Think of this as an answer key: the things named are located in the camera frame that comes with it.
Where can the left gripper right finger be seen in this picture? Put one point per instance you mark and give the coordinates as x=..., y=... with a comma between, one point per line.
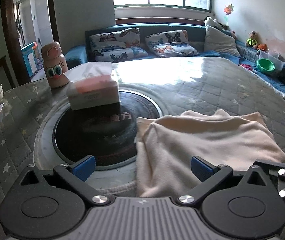
x=202, y=169

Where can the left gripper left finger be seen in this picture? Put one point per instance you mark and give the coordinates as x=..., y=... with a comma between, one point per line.
x=84, y=168

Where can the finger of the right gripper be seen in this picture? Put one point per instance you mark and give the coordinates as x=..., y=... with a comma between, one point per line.
x=280, y=174

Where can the cream white garment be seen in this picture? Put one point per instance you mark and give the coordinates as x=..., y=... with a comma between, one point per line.
x=165, y=147

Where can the black round induction cooktop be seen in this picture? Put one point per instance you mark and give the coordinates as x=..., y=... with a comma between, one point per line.
x=106, y=132

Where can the clear plastic storage box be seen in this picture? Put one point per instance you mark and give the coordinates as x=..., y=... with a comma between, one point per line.
x=277, y=62

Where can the green plastic bowl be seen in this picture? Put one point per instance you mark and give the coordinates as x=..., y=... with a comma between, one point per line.
x=265, y=66

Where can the teal sofa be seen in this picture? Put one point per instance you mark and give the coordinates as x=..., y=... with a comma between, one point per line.
x=196, y=34

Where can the pink white tissue pack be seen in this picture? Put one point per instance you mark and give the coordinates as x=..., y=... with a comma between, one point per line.
x=91, y=85

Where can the plush toy bear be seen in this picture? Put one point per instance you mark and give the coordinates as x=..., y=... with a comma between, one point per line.
x=252, y=41

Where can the pink cartoon face bottle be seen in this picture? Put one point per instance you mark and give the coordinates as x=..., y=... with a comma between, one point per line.
x=54, y=65

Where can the grey cushion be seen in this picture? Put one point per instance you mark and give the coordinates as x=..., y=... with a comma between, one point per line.
x=219, y=42

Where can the colourful pinwheel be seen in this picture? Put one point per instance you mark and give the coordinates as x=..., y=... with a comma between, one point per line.
x=228, y=10

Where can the left butterfly pillow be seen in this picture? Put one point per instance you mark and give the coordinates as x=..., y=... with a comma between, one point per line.
x=117, y=46

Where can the butterfly pillow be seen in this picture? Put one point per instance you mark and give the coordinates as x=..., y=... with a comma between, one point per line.
x=117, y=46
x=170, y=44

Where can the right butterfly pillow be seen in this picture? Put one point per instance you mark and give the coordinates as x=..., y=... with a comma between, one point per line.
x=170, y=44

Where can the blue white storage cart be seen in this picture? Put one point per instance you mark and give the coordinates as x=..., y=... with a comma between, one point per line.
x=30, y=58

